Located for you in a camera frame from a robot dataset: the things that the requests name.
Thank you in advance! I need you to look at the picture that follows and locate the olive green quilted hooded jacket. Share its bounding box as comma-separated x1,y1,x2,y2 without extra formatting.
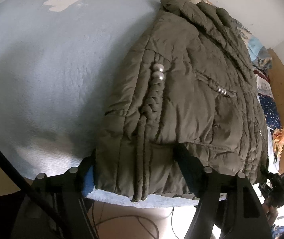
94,0,268,201

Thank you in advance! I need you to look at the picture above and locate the black floor cable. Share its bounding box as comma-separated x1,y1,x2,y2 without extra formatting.
93,206,180,239

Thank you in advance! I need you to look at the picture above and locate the light blue cloud bed sheet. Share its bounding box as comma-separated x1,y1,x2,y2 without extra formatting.
0,0,280,208

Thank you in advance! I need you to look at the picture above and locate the orange yellow crumpled cloth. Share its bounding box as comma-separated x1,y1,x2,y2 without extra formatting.
272,127,284,162

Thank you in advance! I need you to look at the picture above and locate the navy starred striped pillow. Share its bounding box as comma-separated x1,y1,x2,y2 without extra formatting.
253,67,282,131

